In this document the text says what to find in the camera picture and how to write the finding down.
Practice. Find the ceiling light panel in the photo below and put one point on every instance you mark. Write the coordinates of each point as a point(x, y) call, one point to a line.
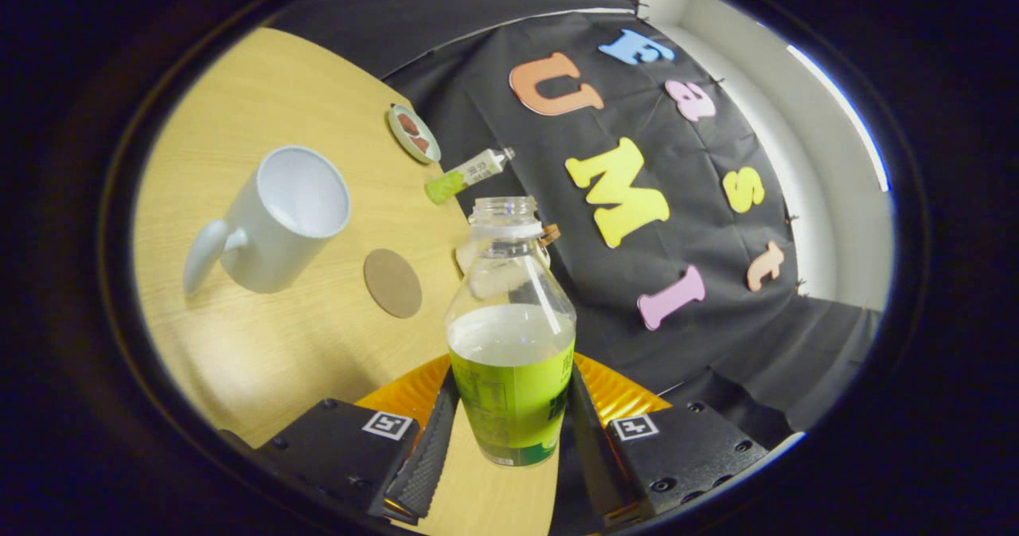
point(852, 114)

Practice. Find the brown meat piece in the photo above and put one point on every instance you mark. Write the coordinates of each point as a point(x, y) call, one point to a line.
point(420, 144)
point(408, 124)

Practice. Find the white toaster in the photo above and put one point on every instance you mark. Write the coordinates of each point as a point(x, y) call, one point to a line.
point(462, 257)

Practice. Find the round brown coaster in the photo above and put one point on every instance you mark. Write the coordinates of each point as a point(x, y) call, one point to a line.
point(393, 283)

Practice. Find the wooden table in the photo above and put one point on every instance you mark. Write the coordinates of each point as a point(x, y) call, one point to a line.
point(263, 361)

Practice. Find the grey plate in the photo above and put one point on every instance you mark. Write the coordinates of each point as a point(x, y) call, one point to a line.
point(398, 142)

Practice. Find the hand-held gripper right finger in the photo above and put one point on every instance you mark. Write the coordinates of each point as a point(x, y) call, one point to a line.
point(585, 448)

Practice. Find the white cup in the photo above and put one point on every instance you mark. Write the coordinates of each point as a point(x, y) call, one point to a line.
point(271, 249)

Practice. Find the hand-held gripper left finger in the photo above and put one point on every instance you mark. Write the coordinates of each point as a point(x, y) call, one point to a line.
point(422, 464)

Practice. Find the clear green label juice bottle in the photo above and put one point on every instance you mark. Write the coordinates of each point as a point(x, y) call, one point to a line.
point(509, 393)

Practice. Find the brown bread slice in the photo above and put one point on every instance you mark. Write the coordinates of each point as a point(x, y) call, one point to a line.
point(551, 235)

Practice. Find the slim green drink bottle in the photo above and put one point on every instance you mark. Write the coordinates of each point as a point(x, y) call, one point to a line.
point(470, 175)

